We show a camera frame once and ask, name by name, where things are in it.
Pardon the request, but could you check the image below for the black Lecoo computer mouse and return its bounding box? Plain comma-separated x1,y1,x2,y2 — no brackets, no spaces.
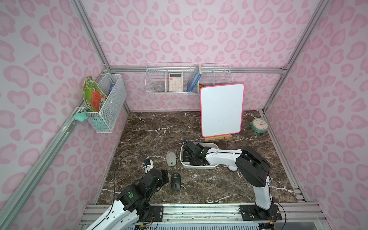
171,173,182,191

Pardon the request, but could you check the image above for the black ribbed computer mouse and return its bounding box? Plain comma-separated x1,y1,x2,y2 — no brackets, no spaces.
182,153,196,165

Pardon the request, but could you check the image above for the white plastic storage box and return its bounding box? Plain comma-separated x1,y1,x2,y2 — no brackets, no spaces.
179,140,219,169

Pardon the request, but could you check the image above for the grey lilac computer mouse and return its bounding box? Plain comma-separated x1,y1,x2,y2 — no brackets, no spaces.
166,151,177,167

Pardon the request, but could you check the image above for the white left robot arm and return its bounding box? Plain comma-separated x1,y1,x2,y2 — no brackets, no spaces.
87,169,169,230

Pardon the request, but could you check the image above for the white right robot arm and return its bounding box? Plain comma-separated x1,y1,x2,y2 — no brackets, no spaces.
180,140,274,210

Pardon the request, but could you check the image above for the wooden whiteboard stand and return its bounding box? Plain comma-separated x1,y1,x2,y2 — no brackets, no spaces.
205,134,232,142

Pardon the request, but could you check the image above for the pink framed whiteboard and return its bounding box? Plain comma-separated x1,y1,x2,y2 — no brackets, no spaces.
200,83,244,138

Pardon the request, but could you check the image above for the mint green alarm clock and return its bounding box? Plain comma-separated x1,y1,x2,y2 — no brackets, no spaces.
250,118,269,134

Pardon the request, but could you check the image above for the blue book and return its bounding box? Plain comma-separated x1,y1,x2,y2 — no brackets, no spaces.
187,64,202,93

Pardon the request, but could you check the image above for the clear glass jar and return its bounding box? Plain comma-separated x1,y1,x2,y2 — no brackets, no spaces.
153,82,165,92

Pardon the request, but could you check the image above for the pink calculator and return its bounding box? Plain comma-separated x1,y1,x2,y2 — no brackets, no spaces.
169,72,183,93

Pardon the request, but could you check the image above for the mint green clip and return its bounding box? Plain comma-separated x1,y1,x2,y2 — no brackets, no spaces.
74,111,88,122

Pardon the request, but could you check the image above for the blue can in basket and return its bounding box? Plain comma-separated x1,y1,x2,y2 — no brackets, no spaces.
108,83,116,95

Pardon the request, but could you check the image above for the white mesh side basket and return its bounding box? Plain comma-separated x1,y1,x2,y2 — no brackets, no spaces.
85,73,127,134

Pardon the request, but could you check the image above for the green red snack bag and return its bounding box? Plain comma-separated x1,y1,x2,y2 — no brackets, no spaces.
82,76,107,113

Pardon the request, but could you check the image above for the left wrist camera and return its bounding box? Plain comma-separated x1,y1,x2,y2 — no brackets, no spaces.
142,159,154,173

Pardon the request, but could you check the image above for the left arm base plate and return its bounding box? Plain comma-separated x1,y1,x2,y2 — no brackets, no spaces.
139,205,164,222

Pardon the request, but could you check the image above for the white wire wall shelf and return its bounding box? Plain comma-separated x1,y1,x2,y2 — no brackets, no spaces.
144,62,232,94

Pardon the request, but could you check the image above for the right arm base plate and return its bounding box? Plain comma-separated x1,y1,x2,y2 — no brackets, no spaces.
238,203,283,222

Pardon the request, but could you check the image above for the aluminium front rail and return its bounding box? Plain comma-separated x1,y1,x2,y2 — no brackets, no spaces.
77,203,328,230

